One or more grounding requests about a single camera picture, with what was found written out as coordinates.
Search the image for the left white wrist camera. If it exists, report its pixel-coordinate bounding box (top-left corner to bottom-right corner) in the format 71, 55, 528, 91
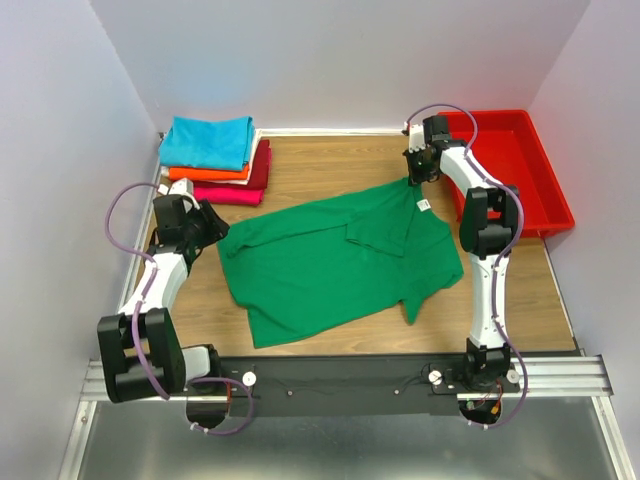
156, 178, 200, 209

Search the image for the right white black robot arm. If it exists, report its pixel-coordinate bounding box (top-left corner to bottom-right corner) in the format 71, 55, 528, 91
403, 115, 523, 392

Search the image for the folded dark red t shirt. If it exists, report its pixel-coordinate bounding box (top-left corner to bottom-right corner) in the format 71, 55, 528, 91
239, 139, 272, 190

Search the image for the folded orange t shirt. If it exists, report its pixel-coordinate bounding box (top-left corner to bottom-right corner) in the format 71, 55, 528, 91
162, 164, 250, 182

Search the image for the red plastic bin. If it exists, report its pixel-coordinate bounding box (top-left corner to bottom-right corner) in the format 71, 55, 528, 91
442, 110, 575, 238

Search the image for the folded pink t shirt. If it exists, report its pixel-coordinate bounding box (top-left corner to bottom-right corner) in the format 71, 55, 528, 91
194, 186, 265, 207

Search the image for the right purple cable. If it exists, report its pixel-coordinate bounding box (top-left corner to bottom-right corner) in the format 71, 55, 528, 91
404, 102, 530, 431

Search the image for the green t shirt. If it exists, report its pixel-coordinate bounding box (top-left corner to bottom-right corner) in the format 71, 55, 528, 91
218, 179, 464, 348

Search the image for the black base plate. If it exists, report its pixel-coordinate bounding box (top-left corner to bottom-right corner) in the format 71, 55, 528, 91
221, 354, 520, 424

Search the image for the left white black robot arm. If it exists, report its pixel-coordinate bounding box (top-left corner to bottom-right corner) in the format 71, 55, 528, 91
97, 194, 229, 403

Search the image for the folded cyan t shirt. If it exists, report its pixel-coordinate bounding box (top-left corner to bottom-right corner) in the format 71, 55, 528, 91
158, 116, 255, 171

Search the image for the purple cable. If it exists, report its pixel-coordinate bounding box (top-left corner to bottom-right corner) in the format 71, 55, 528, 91
404, 102, 530, 431
106, 181, 258, 436

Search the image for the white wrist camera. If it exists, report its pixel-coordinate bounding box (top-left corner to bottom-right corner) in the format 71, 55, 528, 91
156, 178, 200, 209
405, 123, 427, 153

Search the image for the folded white t shirt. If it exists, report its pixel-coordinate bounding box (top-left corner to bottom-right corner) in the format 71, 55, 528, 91
160, 130, 261, 185

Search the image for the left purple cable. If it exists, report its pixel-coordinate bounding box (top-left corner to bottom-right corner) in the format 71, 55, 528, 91
106, 181, 258, 436

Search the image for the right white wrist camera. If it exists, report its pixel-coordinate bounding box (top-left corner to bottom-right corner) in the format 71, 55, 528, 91
405, 123, 427, 153

